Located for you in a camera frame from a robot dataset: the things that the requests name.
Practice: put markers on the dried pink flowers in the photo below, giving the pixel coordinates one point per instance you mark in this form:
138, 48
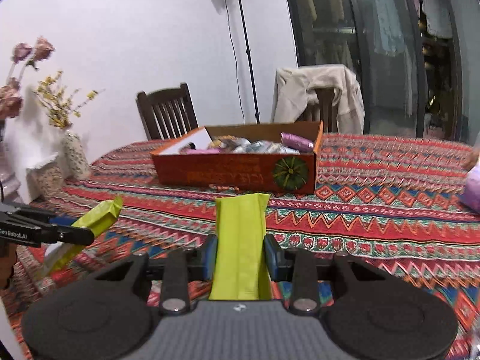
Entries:
41, 48

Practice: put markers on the white hanging garment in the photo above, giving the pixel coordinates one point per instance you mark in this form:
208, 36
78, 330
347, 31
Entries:
438, 15

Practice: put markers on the purple tissue pack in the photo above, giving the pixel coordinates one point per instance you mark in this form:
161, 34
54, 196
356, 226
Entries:
473, 187

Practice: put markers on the long green snack packet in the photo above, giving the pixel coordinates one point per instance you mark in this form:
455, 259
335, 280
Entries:
240, 240

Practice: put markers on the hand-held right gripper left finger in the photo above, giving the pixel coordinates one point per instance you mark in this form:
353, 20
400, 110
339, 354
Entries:
210, 258

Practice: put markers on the small floral vase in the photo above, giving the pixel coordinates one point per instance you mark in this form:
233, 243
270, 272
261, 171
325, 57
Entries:
76, 157

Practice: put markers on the person's left hand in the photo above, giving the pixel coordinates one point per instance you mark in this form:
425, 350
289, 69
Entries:
5, 279

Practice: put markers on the dark wooden chair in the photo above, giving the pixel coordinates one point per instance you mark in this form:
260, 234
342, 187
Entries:
168, 112
324, 108

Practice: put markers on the small green snack packet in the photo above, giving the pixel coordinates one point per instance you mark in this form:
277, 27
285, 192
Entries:
99, 213

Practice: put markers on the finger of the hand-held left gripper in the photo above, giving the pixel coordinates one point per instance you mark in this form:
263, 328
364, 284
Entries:
63, 223
71, 237

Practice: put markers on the sliding glass door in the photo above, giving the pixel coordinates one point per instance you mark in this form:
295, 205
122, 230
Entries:
390, 82

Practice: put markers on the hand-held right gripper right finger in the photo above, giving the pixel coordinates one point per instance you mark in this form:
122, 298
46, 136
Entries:
272, 258

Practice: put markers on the light blue hanging shirt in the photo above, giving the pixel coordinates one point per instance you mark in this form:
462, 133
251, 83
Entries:
388, 18

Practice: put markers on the beige jacket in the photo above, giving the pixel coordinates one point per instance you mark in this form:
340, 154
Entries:
292, 90

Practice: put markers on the patterned red tablecloth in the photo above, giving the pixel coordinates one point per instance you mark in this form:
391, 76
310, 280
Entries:
375, 213

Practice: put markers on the orange cardboard box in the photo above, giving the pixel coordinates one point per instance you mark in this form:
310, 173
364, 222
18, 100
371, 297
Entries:
225, 172

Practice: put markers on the pile of snack packets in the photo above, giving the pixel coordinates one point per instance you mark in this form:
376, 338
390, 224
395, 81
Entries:
255, 146

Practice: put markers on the speckled glass jar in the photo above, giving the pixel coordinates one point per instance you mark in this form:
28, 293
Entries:
47, 180

